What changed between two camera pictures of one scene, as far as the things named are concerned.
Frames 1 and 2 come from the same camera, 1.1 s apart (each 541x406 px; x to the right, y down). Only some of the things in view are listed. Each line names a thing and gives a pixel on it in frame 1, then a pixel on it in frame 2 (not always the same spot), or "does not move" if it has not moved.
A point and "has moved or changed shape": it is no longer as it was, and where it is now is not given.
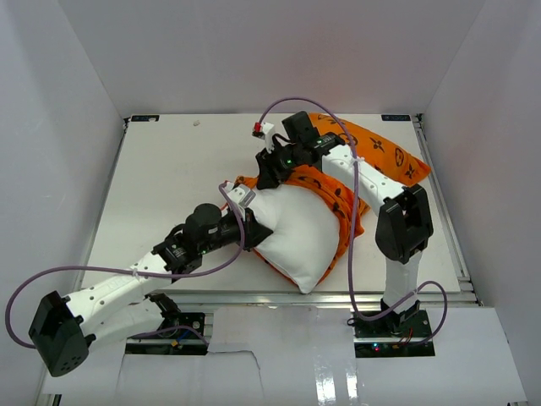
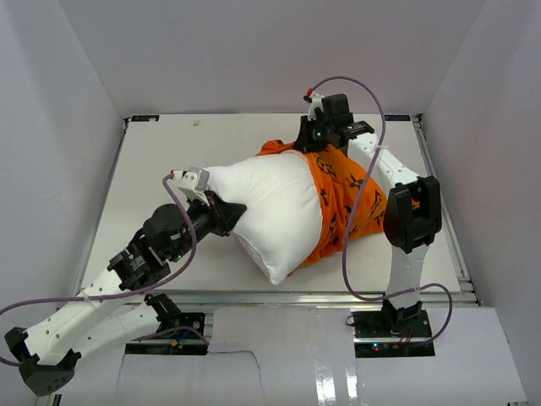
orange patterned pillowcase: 403,168 has moved or changed shape
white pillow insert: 305,238 has moved or changed shape
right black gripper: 270,171 -> 306,143
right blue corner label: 396,117 does not move
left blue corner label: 144,117 does not move
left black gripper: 254,231 -> 224,215
